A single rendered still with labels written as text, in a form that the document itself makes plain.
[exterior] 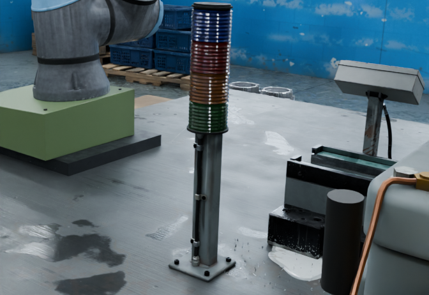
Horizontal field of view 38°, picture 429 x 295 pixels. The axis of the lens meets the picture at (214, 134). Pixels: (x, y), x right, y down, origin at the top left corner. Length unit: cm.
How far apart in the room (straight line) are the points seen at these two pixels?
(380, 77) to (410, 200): 97
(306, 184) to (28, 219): 52
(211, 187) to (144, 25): 77
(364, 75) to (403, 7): 559
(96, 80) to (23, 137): 22
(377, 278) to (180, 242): 74
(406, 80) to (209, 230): 54
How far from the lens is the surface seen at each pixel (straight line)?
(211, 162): 93
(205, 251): 99
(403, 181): 36
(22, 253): 108
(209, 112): 90
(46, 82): 153
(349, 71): 134
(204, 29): 88
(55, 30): 150
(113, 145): 153
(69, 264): 104
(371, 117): 134
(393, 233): 36
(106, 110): 153
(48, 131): 142
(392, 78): 130
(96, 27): 153
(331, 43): 723
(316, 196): 113
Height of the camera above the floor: 128
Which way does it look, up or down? 16 degrees down
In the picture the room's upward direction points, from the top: 2 degrees clockwise
